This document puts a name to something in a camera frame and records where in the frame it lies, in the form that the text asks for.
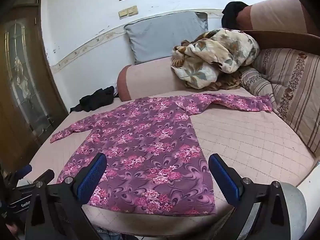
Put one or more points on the purple floral shirt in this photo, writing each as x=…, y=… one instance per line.
x=150, y=142

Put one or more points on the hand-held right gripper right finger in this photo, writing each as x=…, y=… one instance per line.
x=223, y=180

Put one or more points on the black cloth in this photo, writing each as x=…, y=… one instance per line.
x=232, y=12
x=95, y=100

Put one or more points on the wooden door with glass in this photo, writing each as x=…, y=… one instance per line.
x=15, y=130

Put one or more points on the striped floral cushion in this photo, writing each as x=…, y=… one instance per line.
x=287, y=80

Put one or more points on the grey pillow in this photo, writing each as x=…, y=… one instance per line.
x=162, y=37

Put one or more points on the cream floral blanket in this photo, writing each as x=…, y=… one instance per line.
x=220, y=52

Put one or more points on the beige light switch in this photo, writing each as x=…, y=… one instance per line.
x=132, y=10
x=123, y=13

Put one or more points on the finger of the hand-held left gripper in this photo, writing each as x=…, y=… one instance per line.
x=46, y=175
x=23, y=170

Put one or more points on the person's jeans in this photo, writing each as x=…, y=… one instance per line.
x=110, y=233

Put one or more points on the brown blanket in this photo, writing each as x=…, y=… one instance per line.
x=225, y=83

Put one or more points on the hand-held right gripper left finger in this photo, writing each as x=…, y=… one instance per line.
x=91, y=177

